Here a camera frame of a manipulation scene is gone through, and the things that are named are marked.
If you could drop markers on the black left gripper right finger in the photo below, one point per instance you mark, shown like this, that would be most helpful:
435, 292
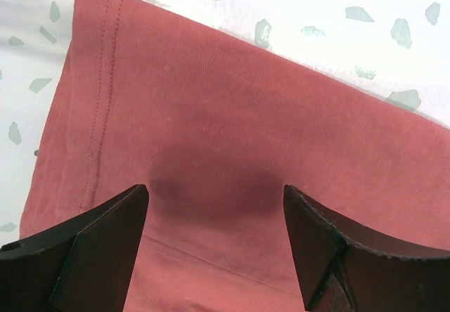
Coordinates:
342, 265

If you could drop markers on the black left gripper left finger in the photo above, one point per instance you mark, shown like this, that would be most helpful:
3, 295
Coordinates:
82, 264

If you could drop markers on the salmon pink t shirt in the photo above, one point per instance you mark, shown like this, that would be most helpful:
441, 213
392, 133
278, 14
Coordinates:
215, 127

